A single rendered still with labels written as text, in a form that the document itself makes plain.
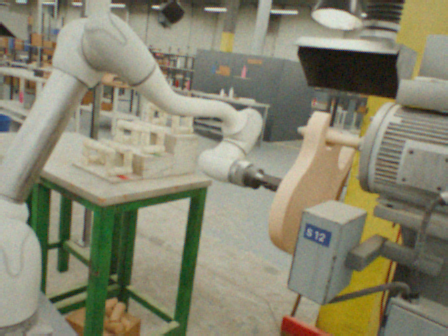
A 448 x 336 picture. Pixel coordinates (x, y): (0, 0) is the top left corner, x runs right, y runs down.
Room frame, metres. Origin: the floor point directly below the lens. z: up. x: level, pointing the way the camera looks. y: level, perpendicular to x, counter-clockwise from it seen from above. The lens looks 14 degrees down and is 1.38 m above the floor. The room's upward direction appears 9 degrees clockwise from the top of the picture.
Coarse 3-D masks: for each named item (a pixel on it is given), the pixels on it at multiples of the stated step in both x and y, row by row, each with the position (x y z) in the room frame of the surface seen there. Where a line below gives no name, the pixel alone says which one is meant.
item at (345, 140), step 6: (306, 126) 1.27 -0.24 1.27; (330, 132) 1.21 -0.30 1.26; (330, 138) 1.20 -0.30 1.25; (336, 138) 1.19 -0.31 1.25; (342, 138) 1.18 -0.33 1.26; (348, 138) 1.17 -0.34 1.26; (354, 138) 1.17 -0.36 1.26; (342, 144) 1.18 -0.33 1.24; (348, 144) 1.17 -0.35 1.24; (354, 144) 1.16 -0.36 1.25
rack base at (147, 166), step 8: (128, 144) 1.76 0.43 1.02; (136, 152) 1.62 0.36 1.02; (120, 160) 1.64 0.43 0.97; (136, 160) 1.58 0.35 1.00; (144, 160) 1.56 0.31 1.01; (152, 160) 1.59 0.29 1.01; (160, 160) 1.62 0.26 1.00; (168, 160) 1.66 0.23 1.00; (136, 168) 1.58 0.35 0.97; (144, 168) 1.56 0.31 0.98; (152, 168) 1.59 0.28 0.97; (160, 168) 1.63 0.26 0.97; (168, 168) 1.67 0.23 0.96; (144, 176) 1.56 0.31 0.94; (152, 176) 1.60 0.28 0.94; (160, 176) 1.63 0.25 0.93
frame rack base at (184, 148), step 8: (168, 128) 1.88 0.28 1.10; (152, 136) 1.77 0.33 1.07; (168, 136) 1.71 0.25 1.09; (176, 136) 1.69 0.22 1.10; (184, 136) 1.72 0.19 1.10; (192, 136) 1.76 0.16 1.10; (152, 144) 1.77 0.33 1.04; (168, 144) 1.71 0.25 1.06; (176, 144) 1.69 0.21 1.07; (184, 144) 1.73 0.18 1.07; (192, 144) 1.77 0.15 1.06; (168, 152) 1.70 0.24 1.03; (176, 152) 1.69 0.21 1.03; (184, 152) 1.73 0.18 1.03; (192, 152) 1.77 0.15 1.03; (176, 160) 1.70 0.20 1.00; (184, 160) 1.74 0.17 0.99; (192, 160) 1.78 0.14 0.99; (176, 168) 1.70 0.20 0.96; (184, 168) 1.74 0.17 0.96; (192, 168) 1.79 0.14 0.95
